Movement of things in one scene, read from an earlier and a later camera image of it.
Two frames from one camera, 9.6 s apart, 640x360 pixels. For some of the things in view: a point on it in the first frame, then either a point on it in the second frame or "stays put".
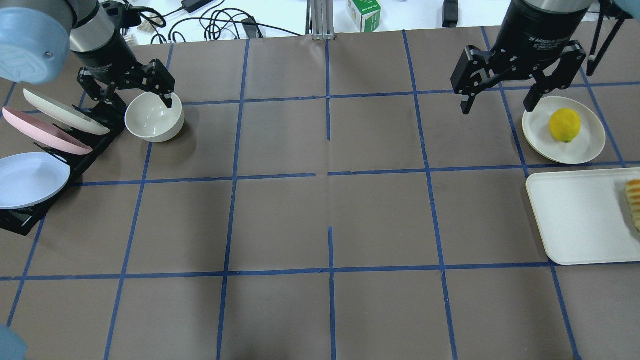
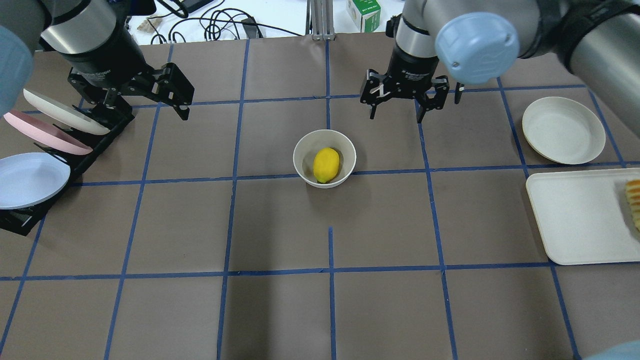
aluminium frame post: [320, 13] stays put
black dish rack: [109, 112] stays put
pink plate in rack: [50, 135] stays put
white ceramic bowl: [148, 117] -> [325, 158]
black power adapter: [191, 6] stays put
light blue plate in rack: [27, 179] stays put
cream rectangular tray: [583, 215] stays put
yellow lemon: [565, 123] -> [326, 164]
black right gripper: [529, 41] -> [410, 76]
